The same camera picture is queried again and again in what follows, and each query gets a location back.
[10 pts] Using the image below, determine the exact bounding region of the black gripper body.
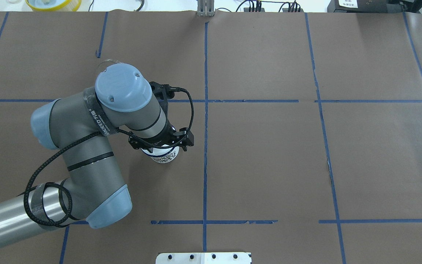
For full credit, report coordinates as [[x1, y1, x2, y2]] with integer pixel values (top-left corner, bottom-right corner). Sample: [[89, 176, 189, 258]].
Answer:
[[130, 122, 177, 149]]

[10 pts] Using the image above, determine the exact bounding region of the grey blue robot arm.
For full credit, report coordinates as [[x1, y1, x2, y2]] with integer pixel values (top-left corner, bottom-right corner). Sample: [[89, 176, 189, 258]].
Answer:
[[0, 62, 194, 248]]

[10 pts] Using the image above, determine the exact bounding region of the white enamel mug blue rim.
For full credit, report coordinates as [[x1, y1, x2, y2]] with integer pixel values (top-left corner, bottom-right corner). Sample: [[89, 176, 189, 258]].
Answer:
[[141, 145, 180, 164]]

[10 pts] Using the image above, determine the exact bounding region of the black power strip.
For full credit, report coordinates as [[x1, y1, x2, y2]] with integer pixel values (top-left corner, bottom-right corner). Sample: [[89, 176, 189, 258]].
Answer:
[[236, 0, 304, 13]]

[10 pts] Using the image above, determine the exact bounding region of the yellow rimmed bowl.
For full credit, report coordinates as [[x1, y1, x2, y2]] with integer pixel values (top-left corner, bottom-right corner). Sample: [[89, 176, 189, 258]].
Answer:
[[25, 0, 82, 12]]

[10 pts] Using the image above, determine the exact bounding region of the black device with label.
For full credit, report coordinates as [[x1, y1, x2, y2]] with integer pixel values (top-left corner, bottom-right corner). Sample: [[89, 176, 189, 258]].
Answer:
[[327, 0, 422, 13]]

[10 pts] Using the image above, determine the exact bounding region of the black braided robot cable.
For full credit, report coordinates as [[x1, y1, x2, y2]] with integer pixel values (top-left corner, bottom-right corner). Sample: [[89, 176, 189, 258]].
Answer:
[[23, 87, 195, 227]]

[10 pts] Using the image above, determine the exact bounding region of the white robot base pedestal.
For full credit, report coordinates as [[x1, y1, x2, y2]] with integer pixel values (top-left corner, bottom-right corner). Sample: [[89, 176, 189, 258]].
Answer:
[[155, 252, 252, 264]]

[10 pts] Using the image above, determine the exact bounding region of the grey aluminium post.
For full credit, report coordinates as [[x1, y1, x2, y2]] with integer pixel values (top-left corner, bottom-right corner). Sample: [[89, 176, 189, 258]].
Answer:
[[196, 0, 215, 17]]

